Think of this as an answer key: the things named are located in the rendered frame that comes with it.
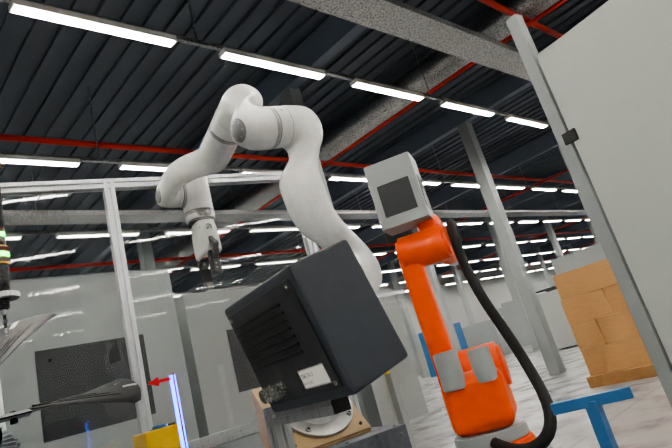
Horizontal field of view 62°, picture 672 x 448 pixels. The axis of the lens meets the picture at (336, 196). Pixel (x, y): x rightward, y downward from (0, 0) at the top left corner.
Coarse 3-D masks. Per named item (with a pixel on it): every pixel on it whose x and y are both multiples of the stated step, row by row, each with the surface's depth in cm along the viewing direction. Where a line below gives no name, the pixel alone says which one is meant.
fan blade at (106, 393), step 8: (104, 384) 141; (120, 384) 136; (88, 392) 132; (96, 392) 128; (104, 392) 128; (112, 392) 128; (120, 392) 128; (128, 392) 129; (136, 392) 129; (56, 400) 127; (64, 400) 124; (72, 400) 123; (80, 400) 123; (88, 400) 123; (96, 400) 123; (104, 400) 123; (112, 400) 123; (120, 400) 124; (128, 400) 124; (136, 400) 125; (32, 408) 120; (40, 408) 125
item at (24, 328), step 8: (24, 320) 147; (32, 320) 145; (40, 320) 143; (48, 320) 143; (8, 328) 146; (16, 328) 143; (24, 328) 142; (32, 328) 140; (0, 336) 143; (8, 336) 141; (16, 336) 139; (24, 336) 137; (0, 344) 138; (8, 344) 136; (16, 344) 134; (0, 352) 134; (8, 352) 132; (0, 360) 130
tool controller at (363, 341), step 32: (320, 256) 78; (352, 256) 81; (256, 288) 84; (288, 288) 76; (320, 288) 76; (352, 288) 79; (256, 320) 86; (288, 320) 79; (320, 320) 74; (352, 320) 77; (384, 320) 79; (256, 352) 89; (288, 352) 82; (320, 352) 75; (352, 352) 75; (384, 352) 77; (288, 384) 85; (320, 384) 77; (352, 384) 73
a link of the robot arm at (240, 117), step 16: (224, 96) 140; (240, 96) 135; (256, 96) 134; (224, 112) 140; (240, 112) 125; (256, 112) 124; (272, 112) 127; (224, 128) 143; (240, 128) 123; (256, 128) 123; (272, 128) 125; (240, 144) 126; (256, 144) 125; (272, 144) 128
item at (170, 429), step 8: (176, 424) 158; (152, 432) 154; (160, 432) 155; (168, 432) 156; (176, 432) 157; (136, 440) 161; (144, 440) 153; (152, 440) 153; (160, 440) 154; (168, 440) 155; (176, 440) 156
